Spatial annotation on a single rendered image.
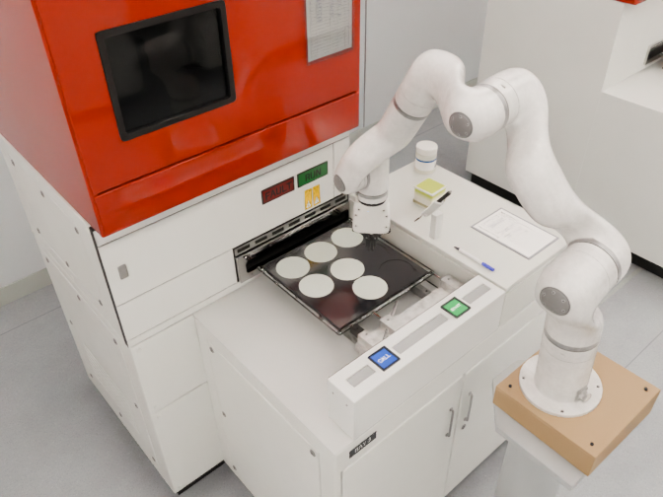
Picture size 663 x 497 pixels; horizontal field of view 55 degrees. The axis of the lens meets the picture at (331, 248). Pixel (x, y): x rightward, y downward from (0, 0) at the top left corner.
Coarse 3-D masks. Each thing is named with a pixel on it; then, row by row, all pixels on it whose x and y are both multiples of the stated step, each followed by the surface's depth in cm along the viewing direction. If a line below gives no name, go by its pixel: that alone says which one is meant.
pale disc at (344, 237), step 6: (342, 228) 203; (348, 228) 203; (336, 234) 200; (342, 234) 200; (348, 234) 200; (354, 234) 200; (360, 234) 200; (336, 240) 198; (342, 240) 198; (348, 240) 198; (354, 240) 198; (360, 240) 198; (342, 246) 196; (348, 246) 196; (354, 246) 195
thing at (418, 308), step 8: (440, 288) 183; (432, 296) 180; (440, 296) 180; (416, 304) 178; (424, 304) 178; (432, 304) 178; (408, 312) 175; (416, 312) 175; (400, 320) 173; (408, 320) 173; (360, 344) 166; (360, 352) 166
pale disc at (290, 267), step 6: (288, 258) 191; (294, 258) 191; (300, 258) 191; (282, 264) 189; (288, 264) 189; (294, 264) 189; (300, 264) 189; (306, 264) 189; (276, 270) 187; (282, 270) 187; (288, 270) 187; (294, 270) 187; (300, 270) 187; (306, 270) 187; (282, 276) 185; (288, 276) 185; (294, 276) 185; (300, 276) 185
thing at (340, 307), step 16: (320, 240) 198; (288, 256) 192; (304, 256) 192; (336, 256) 191; (352, 256) 191; (368, 256) 191; (384, 256) 191; (400, 256) 191; (272, 272) 186; (320, 272) 186; (368, 272) 186; (384, 272) 186; (400, 272) 185; (416, 272) 185; (336, 288) 180; (400, 288) 180; (320, 304) 175; (336, 304) 175; (352, 304) 175; (368, 304) 175; (336, 320) 170; (352, 320) 171
